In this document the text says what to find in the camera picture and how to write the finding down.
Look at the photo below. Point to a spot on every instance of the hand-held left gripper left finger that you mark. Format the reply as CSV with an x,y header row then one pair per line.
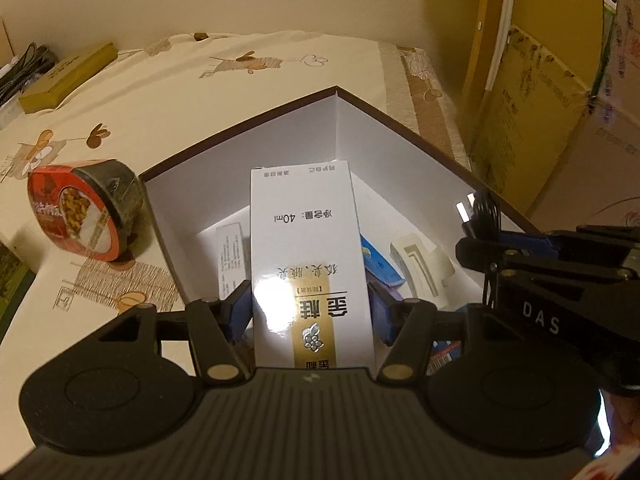
x,y
237,310

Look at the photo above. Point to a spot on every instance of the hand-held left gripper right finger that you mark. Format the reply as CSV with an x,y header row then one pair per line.
x,y
384,317

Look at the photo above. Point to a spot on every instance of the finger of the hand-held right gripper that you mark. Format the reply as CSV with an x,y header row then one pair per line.
x,y
590,237
525,259

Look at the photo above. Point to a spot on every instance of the blue label plastic case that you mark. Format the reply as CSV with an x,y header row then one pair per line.
x,y
445,355

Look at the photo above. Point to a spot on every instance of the white and gold box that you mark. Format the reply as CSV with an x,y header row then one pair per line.
x,y
305,240

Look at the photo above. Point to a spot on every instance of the brown shoebox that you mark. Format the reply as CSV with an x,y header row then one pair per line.
x,y
300,130

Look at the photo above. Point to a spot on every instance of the plain cardboard box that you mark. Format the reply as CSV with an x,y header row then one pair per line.
x,y
600,170

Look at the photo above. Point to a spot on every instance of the red patterned clothing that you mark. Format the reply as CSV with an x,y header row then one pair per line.
x,y
620,440

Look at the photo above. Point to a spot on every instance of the large printed cardboard box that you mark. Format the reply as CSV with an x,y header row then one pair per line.
x,y
540,85

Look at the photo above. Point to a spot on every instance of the red instant meal bowl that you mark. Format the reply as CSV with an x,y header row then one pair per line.
x,y
75,210

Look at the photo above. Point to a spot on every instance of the blue milk carton box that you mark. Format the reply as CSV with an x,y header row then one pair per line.
x,y
12,280

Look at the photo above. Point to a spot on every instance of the olive flat box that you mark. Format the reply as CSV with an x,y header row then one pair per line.
x,y
70,72

